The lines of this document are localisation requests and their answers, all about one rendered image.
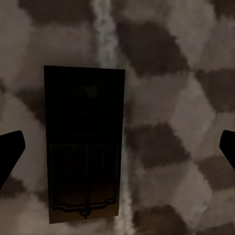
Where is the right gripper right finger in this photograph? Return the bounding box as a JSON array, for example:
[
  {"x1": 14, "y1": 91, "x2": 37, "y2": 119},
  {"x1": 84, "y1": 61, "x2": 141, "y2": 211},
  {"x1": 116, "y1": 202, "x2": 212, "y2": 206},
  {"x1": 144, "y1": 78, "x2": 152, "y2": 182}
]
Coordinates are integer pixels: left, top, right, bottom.
[{"x1": 219, "y1": 130, "x2": 235, "y2": 170}]

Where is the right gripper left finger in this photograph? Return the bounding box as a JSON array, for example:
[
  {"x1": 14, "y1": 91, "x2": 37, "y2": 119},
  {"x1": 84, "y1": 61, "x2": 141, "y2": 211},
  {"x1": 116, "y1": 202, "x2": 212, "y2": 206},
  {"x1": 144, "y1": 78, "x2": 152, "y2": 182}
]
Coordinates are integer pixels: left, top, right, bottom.
[{"x1": 0, "y1": 130, "x2": 25, "y2": 188}]

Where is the mousetrap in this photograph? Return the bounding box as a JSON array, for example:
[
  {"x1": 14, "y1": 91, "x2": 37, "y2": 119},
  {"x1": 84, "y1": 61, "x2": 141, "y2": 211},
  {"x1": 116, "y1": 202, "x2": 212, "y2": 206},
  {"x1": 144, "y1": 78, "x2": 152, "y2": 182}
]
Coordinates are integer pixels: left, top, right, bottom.
[{"x1": 44, "y1": 66, "x2": 125, "y2": 224}]

